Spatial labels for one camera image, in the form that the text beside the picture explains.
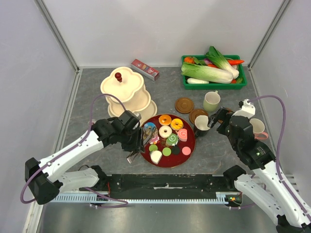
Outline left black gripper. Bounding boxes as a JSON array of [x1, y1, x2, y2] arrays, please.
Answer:
[[119, 126, 145, 153]]

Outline pink swirl roll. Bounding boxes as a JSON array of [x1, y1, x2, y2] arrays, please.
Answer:
[[177, 128, 188, 142], [149, 135, 160, 145]]

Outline green cookie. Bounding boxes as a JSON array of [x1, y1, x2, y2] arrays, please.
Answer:
[[149, 144, 158, 152], [162, 147, 172, 156]]

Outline white cake slice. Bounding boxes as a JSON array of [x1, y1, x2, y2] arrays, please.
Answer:
[[150, 150, 162, 165]]

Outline pink cookie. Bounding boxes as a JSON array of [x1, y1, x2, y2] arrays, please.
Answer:
[[182, 147, 191, 156]]

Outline green swirl roll cake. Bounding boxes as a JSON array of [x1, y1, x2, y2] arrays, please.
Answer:
[[166, 133, 179, 146]]

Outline metal tongs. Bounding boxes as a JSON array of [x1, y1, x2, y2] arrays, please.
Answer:
[[126, 128, 157, 164]]

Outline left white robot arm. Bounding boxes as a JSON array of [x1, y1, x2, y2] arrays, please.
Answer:
[[25, 110, 144, 205]]

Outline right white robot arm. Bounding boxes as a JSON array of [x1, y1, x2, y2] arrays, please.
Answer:
[[208, 104, 311, 233]]

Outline light green mug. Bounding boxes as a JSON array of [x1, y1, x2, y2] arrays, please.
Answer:
[[203, 90, 221, 112]]

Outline black and white mug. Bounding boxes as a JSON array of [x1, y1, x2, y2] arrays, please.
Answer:
[[193, 115, 210, 138]]

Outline brown wooden coaster middle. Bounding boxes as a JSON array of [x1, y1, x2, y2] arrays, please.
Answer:
[[189, 109, 208, 124]]

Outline brown wooden coaster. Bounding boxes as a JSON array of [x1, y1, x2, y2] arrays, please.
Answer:
[[174, 97, 194, 114], [189, 109, 208, 124]]

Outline blue donut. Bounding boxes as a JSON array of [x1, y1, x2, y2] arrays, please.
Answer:
[[143, 122, 157, 130]]

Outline brown wooden coaster left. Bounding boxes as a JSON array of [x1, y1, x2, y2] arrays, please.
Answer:
[[174, 97, 194, 114]]

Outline white donut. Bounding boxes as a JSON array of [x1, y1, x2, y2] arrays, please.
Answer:
[[158, 126, 172, 139]]

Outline orange donut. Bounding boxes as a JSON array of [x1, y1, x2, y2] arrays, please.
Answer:
[[158, 114, 172, 126]]

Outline pink mug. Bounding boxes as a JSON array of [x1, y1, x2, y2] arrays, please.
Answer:
[[250, 118, 269, 140]]

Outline yellow donut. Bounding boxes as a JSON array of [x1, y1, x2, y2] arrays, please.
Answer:
[[170, 118, 184, 131]]

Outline green plastic basket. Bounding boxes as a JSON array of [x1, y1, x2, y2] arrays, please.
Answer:
[[181, 54, 247, 90]]

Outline cream three-tier dessert stand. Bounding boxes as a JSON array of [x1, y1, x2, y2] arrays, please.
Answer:
[[100, 67, 157, 125]]

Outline white radish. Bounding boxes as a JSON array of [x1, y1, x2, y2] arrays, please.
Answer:
[[187, 78, 209, 84]]

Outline red round tray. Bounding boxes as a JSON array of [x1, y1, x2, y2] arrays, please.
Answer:
[[141, 114, 195, 167]]

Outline napa cabbage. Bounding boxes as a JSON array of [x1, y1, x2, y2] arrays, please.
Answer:
[[181, 62, 233, 83]]

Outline black cookie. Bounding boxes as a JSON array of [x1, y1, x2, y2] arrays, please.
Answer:
[[171, 146, 180, 155]]

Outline red chili pepper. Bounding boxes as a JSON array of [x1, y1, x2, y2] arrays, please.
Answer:
[[227, 60, 244, 65]]

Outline bok choy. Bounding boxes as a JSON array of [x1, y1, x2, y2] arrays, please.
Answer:
[[206, 46, 239, 79]]

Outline red rectangular box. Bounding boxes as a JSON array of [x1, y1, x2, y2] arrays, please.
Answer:
[[131, 59, 159, 81]]

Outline orange pumpkin toy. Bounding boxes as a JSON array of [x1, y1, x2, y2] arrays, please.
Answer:
[[184, 56, 195, 64]]

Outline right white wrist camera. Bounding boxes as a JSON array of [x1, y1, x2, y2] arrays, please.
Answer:
[[233, 99, 256, 118]]

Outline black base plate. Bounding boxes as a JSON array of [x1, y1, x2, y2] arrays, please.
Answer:
[[107, 174, 237, 200]]

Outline white slotted cable duct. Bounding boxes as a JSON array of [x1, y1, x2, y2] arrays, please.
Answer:
[[51, 192, 229, 205]]

